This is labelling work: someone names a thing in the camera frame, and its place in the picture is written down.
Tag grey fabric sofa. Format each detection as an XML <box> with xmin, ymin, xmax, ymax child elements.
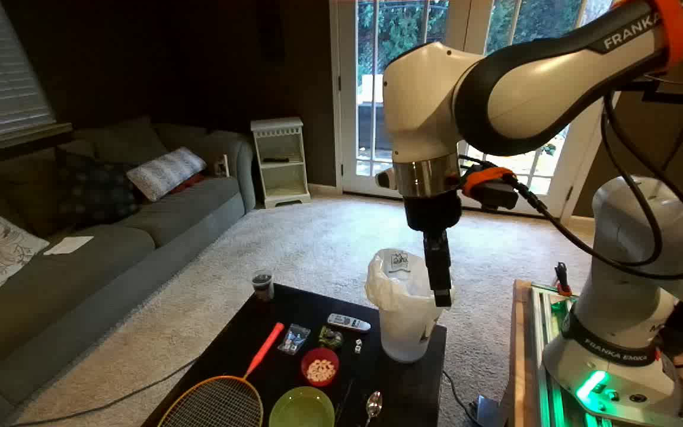
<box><xmin>0</xmin><ymin>115</ymin><xmax>258</xmax><ymax>427</ymax></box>

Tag white paper sheet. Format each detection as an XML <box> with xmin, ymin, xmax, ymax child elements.
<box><xmin>43</xmin><ymin>235</ymin><xmax>93</xmax><ymax>257</ymax></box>

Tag orange handled badminton racket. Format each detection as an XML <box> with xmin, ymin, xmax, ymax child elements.
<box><xmin>156</xmin><ymin>323</ymin><xmax>285</xmax><ymax>427</ymax></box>

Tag white side shelf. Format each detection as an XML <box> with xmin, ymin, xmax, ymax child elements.
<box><xmin>252</xmin><ymin>115</ymin><xmax>310</xmax><ymax>209</ymax></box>

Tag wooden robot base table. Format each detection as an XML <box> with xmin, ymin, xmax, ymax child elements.
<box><xmin>501</xmin><ymin>278</ymin><xmax>683</xmax><ymax>427</ymax></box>

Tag black floor cable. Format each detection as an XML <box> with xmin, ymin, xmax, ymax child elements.
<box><xmin>6</xmin><ymin>354</ymin><xmax>201</xmax><ymax>427</ymax></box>

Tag black coffee table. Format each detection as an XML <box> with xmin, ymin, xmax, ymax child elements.
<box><xmin>143</xmin><ymin>285</ymin><xmax>445</xmax><ymax>427</ymax></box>

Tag small glass cup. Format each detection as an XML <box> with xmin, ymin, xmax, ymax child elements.
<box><xmin>252</xmin><ymin>273</ymin><xmax>274</xmax><ymax>301</ymax></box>

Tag metal spoon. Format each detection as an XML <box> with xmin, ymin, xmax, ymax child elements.
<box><xmin>366</xmin><ymin>391</ymin><xmax>381</xmax><ymax>427</ymax></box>

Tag dark patterned pillow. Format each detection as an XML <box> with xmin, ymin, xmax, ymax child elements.
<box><xmin>56</xmin><ymin>149</ymin><xmax>139</xmax><ymax>227</ymax></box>

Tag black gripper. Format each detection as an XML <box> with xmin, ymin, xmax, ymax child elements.
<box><xmin>406</xmin><ymin>193</ymin><xmax>462</xmax><ymax>306</ymax></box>

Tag white striped pillow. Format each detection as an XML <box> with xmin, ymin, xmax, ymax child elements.
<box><xmin>125</xmin><ymin>148</ymin><xmax>207</xmax><ymax>201</ymax></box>

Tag green plastic plate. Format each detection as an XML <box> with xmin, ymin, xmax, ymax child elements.
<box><xmin>267</xmin><ymin>387</ymin><xmax>334</xmax><ymax>427</ymax></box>

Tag red bowl of popcorn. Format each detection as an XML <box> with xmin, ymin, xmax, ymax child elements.
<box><xmin>301</xmin><ymin>346</ymin><xmax>339</xmax><ymax>387</ymax></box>

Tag white french doors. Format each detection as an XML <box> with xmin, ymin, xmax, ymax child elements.
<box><xmin>334</xmin><ymin>0</ymin><xmax>613</xmax><ymax>217</ymax></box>

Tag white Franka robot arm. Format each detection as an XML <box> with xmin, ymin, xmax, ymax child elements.
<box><xmin>384</xmin><ymin>0</ymin><xmax>683</xmax><ymax>427</ymax></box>

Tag small plastic packet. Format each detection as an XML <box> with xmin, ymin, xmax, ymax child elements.
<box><xmin>277</xmin><ymin>324</ymin><xmax>310</xmax><ymax>356</ymax></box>

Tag grey remote control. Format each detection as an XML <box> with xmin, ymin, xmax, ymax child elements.
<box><xmin>328</xmin><ymin>314</ymin><xmax>371</xmax><ymax>335</ymax></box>

